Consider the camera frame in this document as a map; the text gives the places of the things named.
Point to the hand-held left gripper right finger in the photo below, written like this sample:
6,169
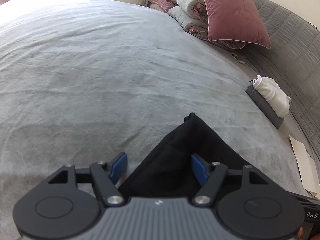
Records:
198,167

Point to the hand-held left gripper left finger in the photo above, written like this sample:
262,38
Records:
118,163

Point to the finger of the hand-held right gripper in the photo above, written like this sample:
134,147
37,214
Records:
308,201

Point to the black shirt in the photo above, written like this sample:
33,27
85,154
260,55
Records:
170,160

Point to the person's right hand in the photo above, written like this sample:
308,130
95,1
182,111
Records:
300,233

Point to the white paper sheet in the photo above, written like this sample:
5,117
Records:
303,165

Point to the grey folded sweater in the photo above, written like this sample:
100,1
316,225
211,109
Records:
265,111

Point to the grey bed sheet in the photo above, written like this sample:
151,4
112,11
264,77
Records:
100,67

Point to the white folded garment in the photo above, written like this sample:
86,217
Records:
272,95

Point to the small speckled trinket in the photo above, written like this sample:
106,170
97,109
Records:
235,55

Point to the folded grey pink quilt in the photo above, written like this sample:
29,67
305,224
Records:
187,12

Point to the grey quilted headboard cover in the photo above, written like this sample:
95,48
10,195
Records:
295,42

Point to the large pink pillow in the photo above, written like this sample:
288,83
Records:
232,12

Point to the small pink cushion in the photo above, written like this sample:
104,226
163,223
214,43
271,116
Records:
160,3

